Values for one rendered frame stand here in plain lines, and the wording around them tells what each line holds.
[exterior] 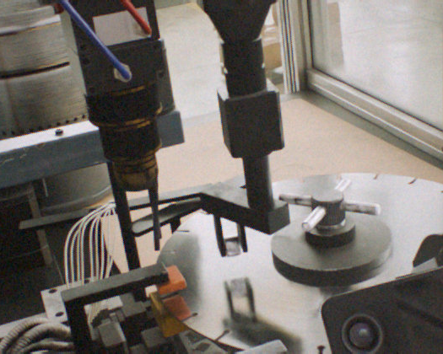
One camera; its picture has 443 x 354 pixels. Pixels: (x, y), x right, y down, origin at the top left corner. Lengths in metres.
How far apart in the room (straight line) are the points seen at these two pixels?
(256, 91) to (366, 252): 0.19
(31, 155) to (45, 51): 0.43
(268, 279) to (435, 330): 0.30
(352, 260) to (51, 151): 0.33
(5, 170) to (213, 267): 0.25
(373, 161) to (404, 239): 0.67
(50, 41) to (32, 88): 0.08
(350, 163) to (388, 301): 0.99
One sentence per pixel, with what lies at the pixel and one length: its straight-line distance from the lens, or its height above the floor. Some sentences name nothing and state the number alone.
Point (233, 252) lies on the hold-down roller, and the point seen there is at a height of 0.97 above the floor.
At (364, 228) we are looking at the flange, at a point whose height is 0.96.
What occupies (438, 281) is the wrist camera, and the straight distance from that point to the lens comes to 0.41.
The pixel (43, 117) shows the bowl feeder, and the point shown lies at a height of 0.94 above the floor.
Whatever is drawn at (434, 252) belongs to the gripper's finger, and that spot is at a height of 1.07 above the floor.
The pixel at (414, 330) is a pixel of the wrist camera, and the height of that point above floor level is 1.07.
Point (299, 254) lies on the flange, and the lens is 0.70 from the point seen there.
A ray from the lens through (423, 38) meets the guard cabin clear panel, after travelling 1.41.
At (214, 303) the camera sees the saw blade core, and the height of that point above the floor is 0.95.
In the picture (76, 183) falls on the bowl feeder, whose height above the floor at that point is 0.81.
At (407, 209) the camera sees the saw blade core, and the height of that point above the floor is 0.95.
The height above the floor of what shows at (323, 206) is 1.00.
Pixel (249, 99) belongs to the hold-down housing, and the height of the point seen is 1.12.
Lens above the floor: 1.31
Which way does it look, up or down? 24 degrees down
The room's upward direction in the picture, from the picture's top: 8 degrees counter-clockwise
